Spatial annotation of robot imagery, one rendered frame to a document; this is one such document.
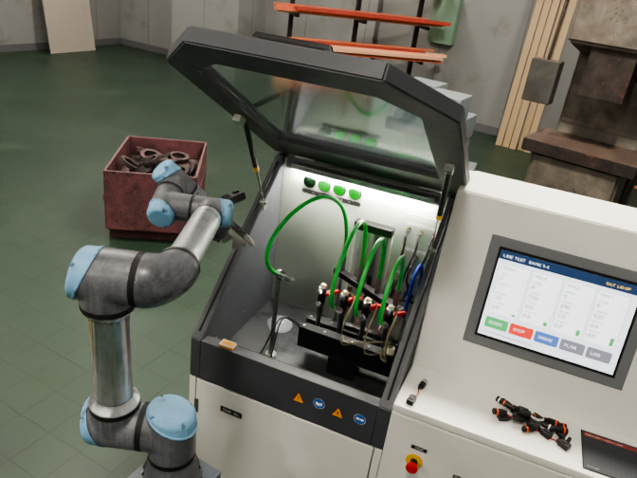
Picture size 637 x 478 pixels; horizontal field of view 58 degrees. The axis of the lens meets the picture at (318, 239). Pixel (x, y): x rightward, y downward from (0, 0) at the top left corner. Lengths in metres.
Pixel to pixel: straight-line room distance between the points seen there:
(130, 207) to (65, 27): 7.82
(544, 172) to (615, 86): 0.82
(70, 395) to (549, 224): 2.43
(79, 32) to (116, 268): 11.10
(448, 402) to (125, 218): 3.24
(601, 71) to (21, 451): 4.54
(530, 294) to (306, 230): 0.87
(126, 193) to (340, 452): 2.99
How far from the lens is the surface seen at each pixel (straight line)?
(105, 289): 1.23
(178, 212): 1.57
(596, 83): 5.12
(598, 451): 1.91
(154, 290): 1.21
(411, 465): 1.87
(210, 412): 2.15
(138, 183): 4.45
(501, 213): 1.83
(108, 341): 1.34
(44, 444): 3.07
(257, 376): 1.94
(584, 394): 1.96
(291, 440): 2.05
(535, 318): 1.88
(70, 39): 12.11
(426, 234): 2.09
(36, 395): 3.32
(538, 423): 1.87
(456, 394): 1.90
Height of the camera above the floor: 2.13
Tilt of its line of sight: 26 degrees down
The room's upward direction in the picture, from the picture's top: 8 degrees clockwise
